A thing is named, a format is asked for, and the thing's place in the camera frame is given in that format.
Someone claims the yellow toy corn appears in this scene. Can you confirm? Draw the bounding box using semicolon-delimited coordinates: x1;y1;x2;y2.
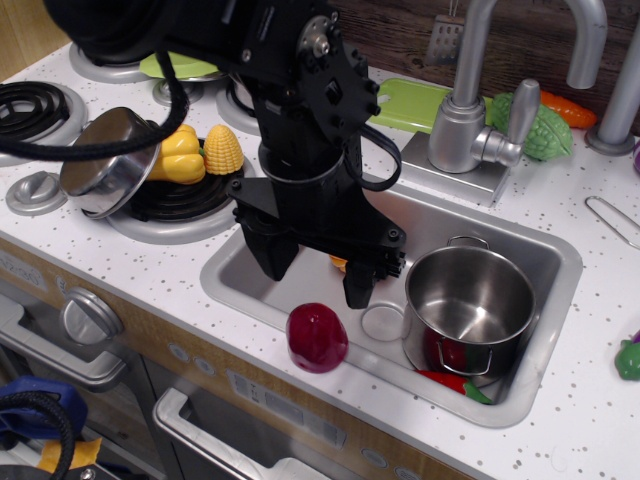
203;124;244;175

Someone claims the dark red toy sweet potato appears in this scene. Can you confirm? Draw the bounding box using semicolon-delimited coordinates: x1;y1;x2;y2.
286;303;349;374

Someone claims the purple toy vegetable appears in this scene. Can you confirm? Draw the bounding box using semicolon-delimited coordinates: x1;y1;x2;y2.
632;139;640;174

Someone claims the silver post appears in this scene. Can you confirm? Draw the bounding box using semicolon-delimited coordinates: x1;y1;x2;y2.
585;25;639;156

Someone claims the silver oven door handle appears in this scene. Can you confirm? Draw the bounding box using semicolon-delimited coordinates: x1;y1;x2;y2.
1;295;128;392

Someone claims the light green cutting board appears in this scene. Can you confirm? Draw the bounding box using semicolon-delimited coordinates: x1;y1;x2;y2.
368;77;494;134

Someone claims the black left stove burner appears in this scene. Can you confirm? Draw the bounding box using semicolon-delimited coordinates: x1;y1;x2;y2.
1;81;88;146

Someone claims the silver oven dial knob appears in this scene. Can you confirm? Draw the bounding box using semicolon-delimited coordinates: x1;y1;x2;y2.
59;287;124;346

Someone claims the yellow toy bell pepper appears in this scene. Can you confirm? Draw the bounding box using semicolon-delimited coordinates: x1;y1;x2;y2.
147;124;206;185

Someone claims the green toy bitter gourd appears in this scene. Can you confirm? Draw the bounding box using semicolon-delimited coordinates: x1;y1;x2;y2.
489;93;574;161

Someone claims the blue clamp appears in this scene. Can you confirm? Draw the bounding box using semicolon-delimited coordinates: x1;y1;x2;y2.
1;376;88;450

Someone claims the orange toy piece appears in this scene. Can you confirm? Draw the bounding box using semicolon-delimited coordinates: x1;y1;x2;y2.
329;255;348;273

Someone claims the orange toy carrot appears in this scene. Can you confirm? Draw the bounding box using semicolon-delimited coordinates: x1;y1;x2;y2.
541;91;597;130

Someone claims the red toy chili pepper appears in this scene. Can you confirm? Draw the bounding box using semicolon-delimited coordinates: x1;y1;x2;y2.
416;370;493;405

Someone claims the green purple toy eggplant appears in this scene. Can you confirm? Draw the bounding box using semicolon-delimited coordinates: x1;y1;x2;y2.
614;332;640;381

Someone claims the hanging metal spatula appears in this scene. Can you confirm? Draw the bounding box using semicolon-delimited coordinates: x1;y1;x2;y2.
425;1;465;66

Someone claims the black stove burner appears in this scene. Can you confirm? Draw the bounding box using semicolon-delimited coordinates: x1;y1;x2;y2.
1;81;88;146
107;161;255;245

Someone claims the steel pot in sink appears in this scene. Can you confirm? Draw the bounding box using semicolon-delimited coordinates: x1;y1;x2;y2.
402;235;537;387

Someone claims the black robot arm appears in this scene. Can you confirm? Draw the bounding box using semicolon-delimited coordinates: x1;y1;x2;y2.
45;1;406;309

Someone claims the black front stove burner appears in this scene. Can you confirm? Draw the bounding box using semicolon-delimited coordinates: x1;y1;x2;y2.
107;161;255;245

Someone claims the light green plate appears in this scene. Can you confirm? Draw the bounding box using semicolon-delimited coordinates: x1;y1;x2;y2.
139;52;222;81

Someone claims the black braided cable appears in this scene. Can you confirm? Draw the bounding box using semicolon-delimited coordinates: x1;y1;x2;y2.
0;49;188;162

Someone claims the small overturned steel pot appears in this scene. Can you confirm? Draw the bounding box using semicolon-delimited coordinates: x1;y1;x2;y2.
59;107;160;219

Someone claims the silver wire utensil handle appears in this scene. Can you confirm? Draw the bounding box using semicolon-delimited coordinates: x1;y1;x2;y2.
584;195;639;250

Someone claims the silver toy faucet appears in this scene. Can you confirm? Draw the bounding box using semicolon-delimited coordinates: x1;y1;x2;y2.
400;0;609;208

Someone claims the silver sink basin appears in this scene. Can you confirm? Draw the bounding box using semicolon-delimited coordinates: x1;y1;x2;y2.
200;185;582;428

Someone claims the silver stove knob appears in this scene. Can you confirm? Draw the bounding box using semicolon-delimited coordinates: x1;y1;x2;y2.
152;80;204;107
5;171;67;216

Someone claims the silver rear stove knob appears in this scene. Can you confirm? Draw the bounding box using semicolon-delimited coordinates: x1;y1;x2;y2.
152;80;204;107

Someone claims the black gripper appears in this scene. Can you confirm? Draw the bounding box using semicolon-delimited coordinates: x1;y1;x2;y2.
228;149;406;309

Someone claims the silver dishwasher door handle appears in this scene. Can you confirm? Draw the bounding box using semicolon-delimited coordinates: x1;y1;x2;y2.
153;388;316;479

